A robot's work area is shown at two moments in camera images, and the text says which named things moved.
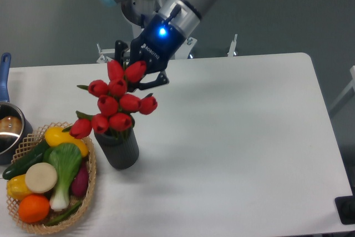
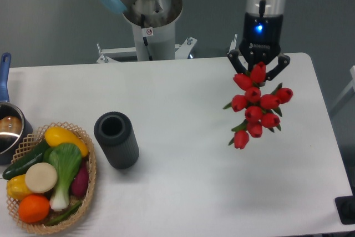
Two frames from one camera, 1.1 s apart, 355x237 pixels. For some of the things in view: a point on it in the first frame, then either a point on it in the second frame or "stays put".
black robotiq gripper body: x=157 y=45 → x=262 y=38
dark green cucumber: x=20 y=166 stays put
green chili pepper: x=56 y=220 stays put
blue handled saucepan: x=15 y=129 stays put
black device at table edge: x=345 y=207 stays put
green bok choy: x=67 y=159 stays put
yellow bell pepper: x=16 y=187 stays put
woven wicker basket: x=52 y=178 stays put
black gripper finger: x=162 y=79 → x=283 y=60
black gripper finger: x=120 y=46 → x=233 y=56
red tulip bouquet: x=115 y=109 → x=262 y=110
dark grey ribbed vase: x=121 y=152 stays put
